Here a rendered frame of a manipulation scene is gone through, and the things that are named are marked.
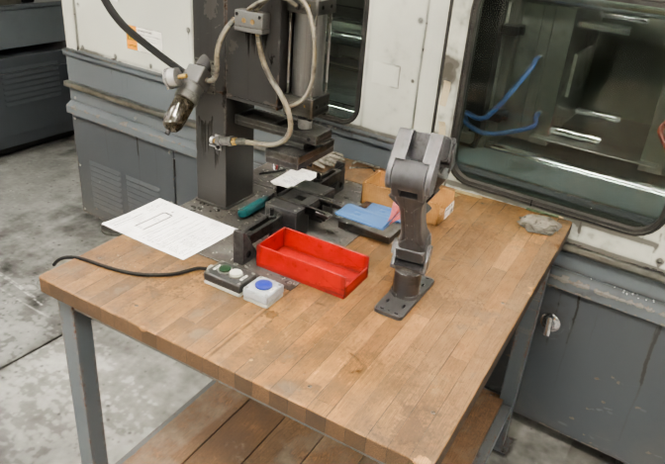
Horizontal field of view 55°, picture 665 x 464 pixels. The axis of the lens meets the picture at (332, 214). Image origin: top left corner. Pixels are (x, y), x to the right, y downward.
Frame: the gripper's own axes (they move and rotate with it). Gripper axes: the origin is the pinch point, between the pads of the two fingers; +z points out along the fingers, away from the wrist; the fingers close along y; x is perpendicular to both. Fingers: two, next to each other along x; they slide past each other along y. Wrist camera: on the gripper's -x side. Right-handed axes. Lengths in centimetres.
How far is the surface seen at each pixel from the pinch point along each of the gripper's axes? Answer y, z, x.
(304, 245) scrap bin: 10.9, 16.1, 12.5
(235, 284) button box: 13.2, 17.8, 37.2
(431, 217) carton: -6.1, 5.3, -24.5
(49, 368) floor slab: 57, 153, 13
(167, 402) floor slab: 14, 127, 1
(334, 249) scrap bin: 4.3, 9.7, 12.5
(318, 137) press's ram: 28.1, -3.0, 1.4
